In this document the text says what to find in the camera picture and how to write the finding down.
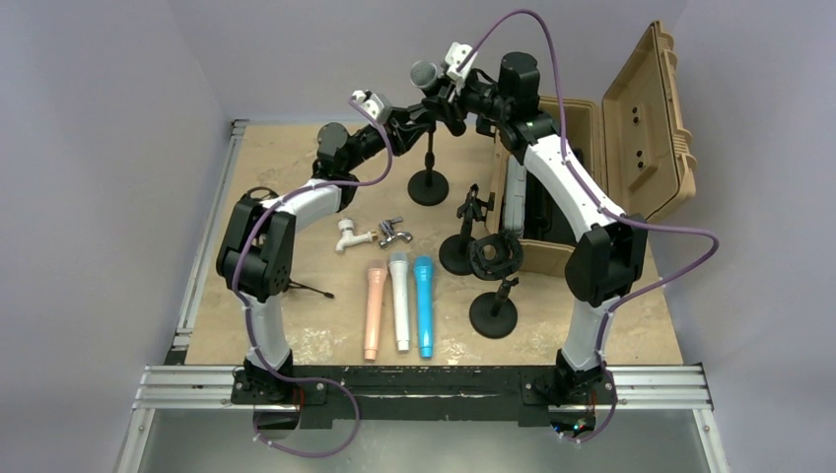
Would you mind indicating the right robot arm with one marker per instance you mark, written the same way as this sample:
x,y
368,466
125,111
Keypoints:
x,y
609,250

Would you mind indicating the black tripod shock mount stand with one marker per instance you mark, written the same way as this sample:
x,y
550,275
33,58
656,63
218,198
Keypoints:
x,y
263,193

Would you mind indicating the black tray insert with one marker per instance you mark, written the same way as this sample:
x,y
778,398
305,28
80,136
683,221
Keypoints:
x,y
543,219

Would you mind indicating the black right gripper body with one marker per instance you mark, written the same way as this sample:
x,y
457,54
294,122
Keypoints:
x,y
481,99

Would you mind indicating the tan plastic tool case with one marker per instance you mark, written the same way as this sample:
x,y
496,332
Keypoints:
x,y
633,144

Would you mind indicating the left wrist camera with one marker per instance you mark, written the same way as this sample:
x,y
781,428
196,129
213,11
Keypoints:
x,y
376,106

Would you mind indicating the white microphone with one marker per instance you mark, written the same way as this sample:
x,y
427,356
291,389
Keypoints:
x,y
398,269

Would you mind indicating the pink microphone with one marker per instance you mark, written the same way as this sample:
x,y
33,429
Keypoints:
x,y
376,276

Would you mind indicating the black glitter microphone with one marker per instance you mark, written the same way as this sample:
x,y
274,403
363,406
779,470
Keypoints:
x,y
424,75

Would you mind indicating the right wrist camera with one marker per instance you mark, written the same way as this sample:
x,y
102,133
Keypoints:
x,y
458,63

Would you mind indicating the grey plastic box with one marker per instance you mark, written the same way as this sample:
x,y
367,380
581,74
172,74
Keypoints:
x,y
513,213

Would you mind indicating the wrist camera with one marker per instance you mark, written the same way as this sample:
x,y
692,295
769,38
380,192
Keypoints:
x,y
458,63
376,106

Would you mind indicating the white plastic faucet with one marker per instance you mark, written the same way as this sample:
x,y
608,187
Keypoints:
x,y
348,237

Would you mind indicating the black clip stand pink mic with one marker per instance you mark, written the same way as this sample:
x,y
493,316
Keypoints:
x,y
453,250

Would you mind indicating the chrome metal faucet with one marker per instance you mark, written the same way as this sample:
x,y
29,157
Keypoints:
x,y
390,234

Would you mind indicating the black stand glitter mic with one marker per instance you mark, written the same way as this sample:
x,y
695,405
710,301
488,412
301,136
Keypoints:
x,y
428,187

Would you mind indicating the black round-base shock mount stand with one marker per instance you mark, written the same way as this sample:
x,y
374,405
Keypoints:
x,y
496,257

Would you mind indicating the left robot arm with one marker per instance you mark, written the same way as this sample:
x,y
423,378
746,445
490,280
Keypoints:
x,y
256,254

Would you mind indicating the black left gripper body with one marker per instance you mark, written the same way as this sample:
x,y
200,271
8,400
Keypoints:
x,y
396,141

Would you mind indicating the blue microphone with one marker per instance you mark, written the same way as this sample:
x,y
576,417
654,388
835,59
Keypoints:
x,y
423,272

